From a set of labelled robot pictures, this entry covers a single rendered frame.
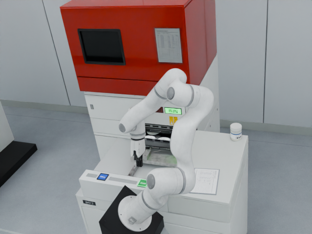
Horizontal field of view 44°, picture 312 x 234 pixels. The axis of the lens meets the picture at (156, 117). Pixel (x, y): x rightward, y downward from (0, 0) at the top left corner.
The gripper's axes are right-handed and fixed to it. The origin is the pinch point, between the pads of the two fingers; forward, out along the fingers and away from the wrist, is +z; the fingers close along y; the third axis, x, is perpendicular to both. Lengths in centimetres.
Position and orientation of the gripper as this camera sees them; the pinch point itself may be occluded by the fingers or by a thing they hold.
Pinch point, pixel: (139, 162)
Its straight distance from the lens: 211.0
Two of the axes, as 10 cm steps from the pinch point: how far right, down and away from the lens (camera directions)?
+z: 0.4, 9.4, 3.5
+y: -3.6, 3.4, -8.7
